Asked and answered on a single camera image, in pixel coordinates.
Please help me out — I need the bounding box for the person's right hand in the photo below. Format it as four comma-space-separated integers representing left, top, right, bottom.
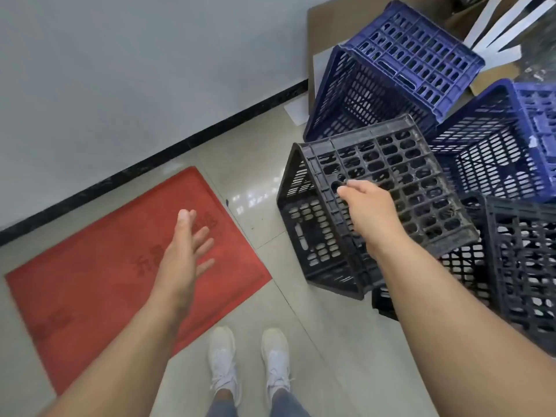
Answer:
336, 180, 404, 253

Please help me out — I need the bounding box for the person's left hand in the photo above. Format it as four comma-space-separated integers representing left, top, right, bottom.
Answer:
150, 208, 216, 302

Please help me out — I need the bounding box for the black plastic crate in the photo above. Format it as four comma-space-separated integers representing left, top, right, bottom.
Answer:
371, 191, 556, 356
277, 115, 481, 301

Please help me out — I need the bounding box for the person's left forearm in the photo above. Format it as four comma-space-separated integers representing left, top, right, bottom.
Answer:
41, 284, 196, 417

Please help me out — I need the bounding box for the person's right forearm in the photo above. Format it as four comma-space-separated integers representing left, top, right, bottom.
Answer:
361, 223, 556, 417

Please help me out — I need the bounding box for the red floor mat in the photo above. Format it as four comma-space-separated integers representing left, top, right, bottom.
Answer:
4, 166, 273, 396

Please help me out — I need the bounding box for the person's left white shoe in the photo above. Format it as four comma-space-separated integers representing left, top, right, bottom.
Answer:
207, 326, 242, 407

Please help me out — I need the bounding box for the person's white shoe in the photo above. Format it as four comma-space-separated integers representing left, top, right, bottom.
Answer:
261, 328, 292, 403
207, 326, 242, 407

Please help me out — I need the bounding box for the white paper sheet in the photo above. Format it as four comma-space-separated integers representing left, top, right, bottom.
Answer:
483, 44, 522, 70
284, 96, 310, 127

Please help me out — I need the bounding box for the person's right white shoe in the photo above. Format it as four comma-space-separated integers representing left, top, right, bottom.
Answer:
261, 328, 292, 403

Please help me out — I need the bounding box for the blue plastic crate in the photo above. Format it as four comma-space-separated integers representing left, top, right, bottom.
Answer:
303, 0, 486, 144
428, 78, 556, 203

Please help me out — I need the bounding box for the person's left leg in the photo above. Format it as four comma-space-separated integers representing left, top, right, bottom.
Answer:
204, 387, 239, 417

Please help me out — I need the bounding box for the person's leg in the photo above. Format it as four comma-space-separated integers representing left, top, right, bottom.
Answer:
270, 386, 312, 417
204, 387, 239, 417

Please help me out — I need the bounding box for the person's right leg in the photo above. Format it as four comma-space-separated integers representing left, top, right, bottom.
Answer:
270, 386, 312, 417

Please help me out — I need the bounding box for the white paper strip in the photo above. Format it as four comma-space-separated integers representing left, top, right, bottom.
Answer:
471, 0, 539, 52
462, 0, 504, 47
478, 0, 556, 54

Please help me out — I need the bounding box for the clear plastic wrap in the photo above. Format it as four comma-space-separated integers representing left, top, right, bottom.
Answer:
519, 21, 556, 85

